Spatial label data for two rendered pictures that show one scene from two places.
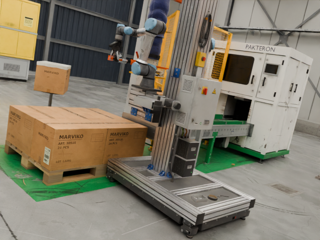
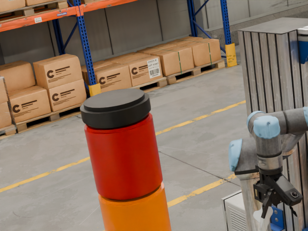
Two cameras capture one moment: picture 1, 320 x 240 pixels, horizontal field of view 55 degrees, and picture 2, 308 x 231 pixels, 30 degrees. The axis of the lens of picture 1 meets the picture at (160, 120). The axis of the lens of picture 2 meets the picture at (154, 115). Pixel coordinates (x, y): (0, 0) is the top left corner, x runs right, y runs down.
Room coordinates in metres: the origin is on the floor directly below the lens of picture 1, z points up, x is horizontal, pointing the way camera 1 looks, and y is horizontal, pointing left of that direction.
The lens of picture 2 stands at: (5.36, -0.15, 2.45)
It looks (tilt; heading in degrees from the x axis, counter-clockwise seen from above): 17 degrees down; 194
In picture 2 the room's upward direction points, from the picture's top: 9 degrees counter-clockwise
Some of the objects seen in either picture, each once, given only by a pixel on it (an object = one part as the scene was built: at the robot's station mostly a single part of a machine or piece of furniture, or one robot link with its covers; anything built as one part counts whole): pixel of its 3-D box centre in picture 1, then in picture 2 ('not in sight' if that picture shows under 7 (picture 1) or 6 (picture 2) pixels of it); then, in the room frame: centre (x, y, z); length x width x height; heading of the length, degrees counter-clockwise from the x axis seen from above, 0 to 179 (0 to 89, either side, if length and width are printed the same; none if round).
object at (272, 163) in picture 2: not in sight; (269, 160); (3.73, -0.23, 1.74); 0.08 x 0.08 x 0.05
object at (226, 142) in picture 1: (217, 136); not in sight; (5.15, -1.01, 0.30); 0.53 x 0.39 x 0.22; 49
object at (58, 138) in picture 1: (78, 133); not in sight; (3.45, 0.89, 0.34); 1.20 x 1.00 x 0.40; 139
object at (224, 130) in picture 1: (212, 131); not in sight; (4.44, -0.78, 0.50); 2.31 x 0.05 x 0.19; 139
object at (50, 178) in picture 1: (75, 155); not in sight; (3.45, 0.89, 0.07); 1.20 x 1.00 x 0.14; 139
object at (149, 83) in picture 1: (147, 82); not in sight; (3.09, 0.19, 1.09); 0.15 x 0.15 x 0.10
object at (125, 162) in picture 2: not in sight; (123, 152); (4.99, -0.27, 2.30); 0.05 x 0.05 x 0.05
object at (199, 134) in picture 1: (198, 136); not in sight; (3.87, -0.53, 0.50); 0.07 x 0.07 x 1.00; 49
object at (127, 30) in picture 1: (127, 31); not in sight; (3.20, 0.49, 1.55); 0.11 x 0.11 x 0.08; 47
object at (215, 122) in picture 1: (223, 123); not in sight; (4.74, -0.97, 0.60); 1.60 x 0.10 x 0.09; 139
